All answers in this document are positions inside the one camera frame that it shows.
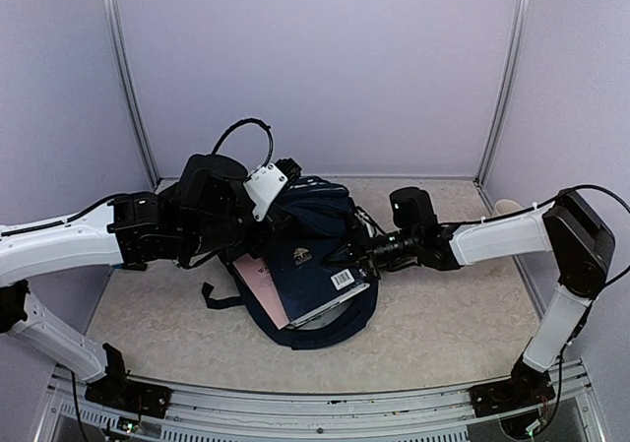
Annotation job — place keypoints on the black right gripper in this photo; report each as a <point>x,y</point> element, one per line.
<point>362,254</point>

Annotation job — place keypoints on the navy blue student backpack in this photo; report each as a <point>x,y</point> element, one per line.
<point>316,208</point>

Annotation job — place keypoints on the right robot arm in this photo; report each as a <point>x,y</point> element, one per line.
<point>565,226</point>

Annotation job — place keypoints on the pink booklet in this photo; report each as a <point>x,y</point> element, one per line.
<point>257,277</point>

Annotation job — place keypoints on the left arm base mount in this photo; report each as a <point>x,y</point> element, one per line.
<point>117,391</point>

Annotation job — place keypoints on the aluminium corner post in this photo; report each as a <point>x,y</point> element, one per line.
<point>147,158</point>
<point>508,77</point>

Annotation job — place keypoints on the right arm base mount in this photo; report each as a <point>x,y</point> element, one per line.
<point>524,387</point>

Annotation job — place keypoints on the aluminium corner post left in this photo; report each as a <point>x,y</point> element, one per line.
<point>147,158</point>

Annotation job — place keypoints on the floral ceramic mug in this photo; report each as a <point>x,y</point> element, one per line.
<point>506,206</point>

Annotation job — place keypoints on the aluminium corner post right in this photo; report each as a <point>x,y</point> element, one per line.
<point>508,77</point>

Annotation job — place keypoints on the aluminium front rail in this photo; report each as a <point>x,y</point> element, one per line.
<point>464,412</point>

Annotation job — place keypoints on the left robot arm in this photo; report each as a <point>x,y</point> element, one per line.
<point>213,206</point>

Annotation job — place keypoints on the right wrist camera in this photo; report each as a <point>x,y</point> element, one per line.
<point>373,229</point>

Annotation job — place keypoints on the dark blue notebook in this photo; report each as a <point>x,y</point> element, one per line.
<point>308,278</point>

